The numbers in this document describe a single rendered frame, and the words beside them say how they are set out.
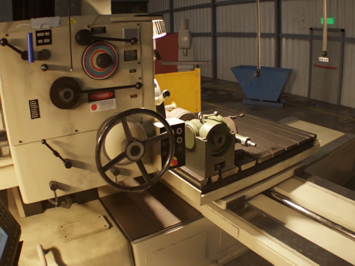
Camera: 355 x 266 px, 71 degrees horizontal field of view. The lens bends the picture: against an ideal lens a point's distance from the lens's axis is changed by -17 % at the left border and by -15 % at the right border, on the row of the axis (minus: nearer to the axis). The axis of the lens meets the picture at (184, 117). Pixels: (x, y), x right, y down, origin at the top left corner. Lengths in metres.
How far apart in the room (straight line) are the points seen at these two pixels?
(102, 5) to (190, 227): 1.64
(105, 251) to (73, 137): 0.77
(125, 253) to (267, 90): 6.30
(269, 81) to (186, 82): 3.42
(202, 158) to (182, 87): 2.93
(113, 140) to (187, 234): 1.00
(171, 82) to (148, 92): 2.91
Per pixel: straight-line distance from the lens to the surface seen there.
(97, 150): 1.16
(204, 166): 1.63
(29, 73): 1.28
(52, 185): 1.39
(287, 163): 2.19
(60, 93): 1.23
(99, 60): 1.24
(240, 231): 1.78
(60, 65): 1.30
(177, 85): 4.42
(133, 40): 1.33
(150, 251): 1.95
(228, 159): 1.73
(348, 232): 1.88
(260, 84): 7.55
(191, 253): 2.19
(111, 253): 1.82
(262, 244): 1.68
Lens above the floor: 1.78
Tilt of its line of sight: 16 degrees down
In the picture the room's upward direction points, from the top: 1 degrees counter-clockwise
